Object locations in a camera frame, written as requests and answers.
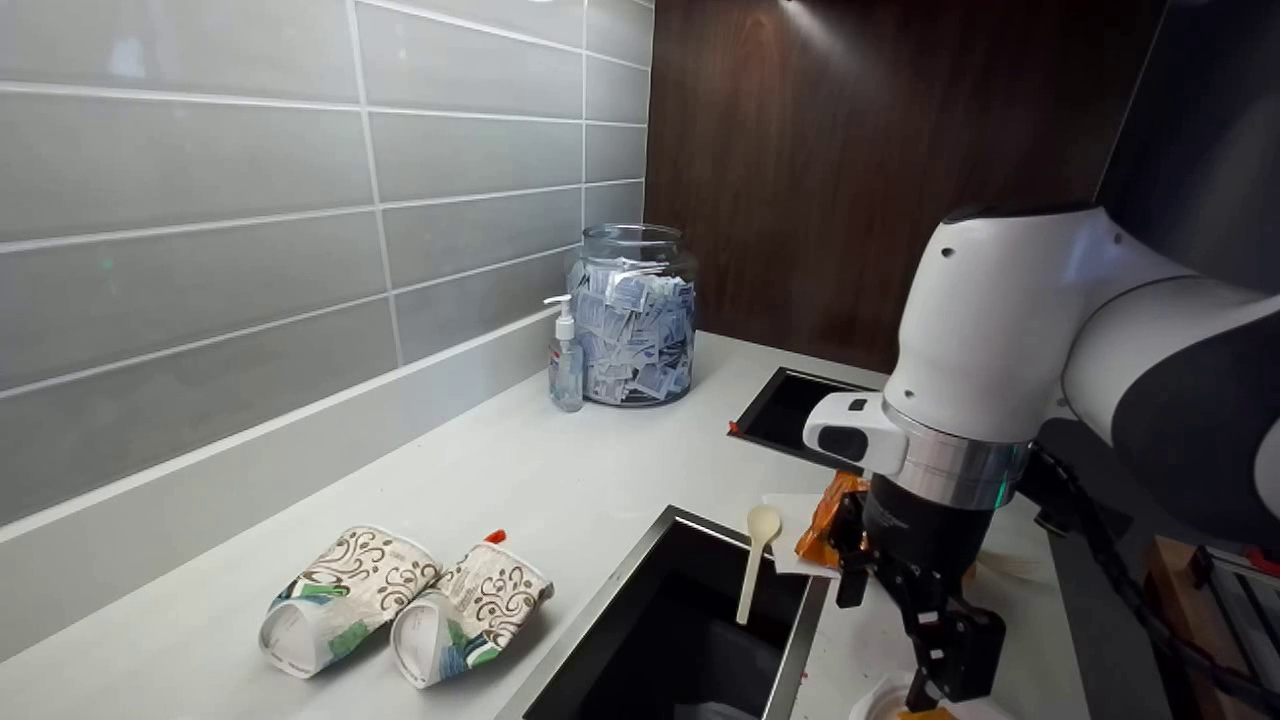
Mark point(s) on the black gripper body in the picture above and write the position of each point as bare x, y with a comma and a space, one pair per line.
933, 544

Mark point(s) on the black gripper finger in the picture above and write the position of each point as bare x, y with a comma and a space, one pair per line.
972, 655
919, 655

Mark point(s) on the orange toasted bread piece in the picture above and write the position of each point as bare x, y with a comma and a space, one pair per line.
927, 715

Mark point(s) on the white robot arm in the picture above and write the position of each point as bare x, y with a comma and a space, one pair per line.
1014, 323

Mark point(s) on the large steel-framed counter bin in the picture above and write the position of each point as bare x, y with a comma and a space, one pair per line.
695, 640

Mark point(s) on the orange chips bag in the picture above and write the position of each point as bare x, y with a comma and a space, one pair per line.
820, 524

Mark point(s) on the white plastic spoon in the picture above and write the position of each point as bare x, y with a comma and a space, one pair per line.
756, 552

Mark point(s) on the wooden condiment organizer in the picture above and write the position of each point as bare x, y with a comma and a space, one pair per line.
1183, 603

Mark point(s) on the small red food piece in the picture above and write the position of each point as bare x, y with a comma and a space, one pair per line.
734, 430
498, 536

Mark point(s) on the glass jar with packets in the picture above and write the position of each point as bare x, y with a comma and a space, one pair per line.
632, 326

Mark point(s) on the clear sanitizer pump bottle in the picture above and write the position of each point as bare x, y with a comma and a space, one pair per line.
565, 364

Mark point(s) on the right snack bag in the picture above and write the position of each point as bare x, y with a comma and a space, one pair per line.
482, 606

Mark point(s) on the patterned paper cup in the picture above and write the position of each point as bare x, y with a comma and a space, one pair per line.
354, 592

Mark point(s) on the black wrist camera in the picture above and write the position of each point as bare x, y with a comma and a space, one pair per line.
852, 552

